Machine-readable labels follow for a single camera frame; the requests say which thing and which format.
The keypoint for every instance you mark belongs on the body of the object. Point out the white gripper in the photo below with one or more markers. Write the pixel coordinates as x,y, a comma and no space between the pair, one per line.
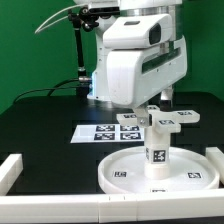
133,80

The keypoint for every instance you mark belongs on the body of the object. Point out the white cross-shaped table base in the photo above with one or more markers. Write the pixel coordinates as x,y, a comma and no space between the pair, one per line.
161,121

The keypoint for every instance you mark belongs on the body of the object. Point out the white round table top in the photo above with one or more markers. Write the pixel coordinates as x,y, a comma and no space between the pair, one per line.
136,170

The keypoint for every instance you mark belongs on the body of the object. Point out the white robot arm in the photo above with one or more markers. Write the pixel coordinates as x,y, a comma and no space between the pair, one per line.
108,11

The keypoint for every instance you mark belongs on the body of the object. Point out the white marker sheet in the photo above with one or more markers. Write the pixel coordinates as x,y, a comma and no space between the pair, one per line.
107,133

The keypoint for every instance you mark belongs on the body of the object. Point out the white right fence bar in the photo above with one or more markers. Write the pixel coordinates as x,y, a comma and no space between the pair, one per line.
216,157

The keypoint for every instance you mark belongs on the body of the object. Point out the white fence bar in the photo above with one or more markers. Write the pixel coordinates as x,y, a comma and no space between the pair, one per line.
216,157
106,208
10,169

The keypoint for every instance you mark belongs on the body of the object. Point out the white front fence bar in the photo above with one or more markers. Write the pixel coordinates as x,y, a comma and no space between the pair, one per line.
106,208

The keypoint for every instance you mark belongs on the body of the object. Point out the white left fence bar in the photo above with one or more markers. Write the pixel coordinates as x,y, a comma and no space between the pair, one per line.
10,169

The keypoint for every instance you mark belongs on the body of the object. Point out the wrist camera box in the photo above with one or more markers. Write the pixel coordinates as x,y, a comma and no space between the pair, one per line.
138,32

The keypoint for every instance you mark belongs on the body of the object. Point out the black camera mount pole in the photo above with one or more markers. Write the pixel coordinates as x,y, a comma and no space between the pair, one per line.
80,43

